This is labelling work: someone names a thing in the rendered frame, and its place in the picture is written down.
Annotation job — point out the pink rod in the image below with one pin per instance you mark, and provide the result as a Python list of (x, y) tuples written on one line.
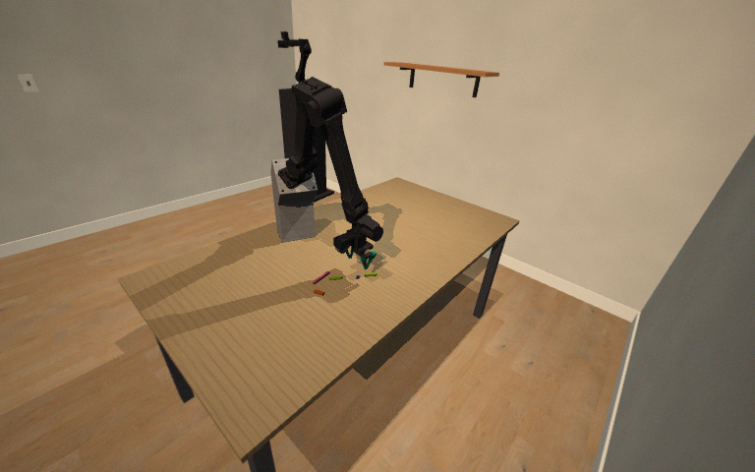
[(321, 277)]

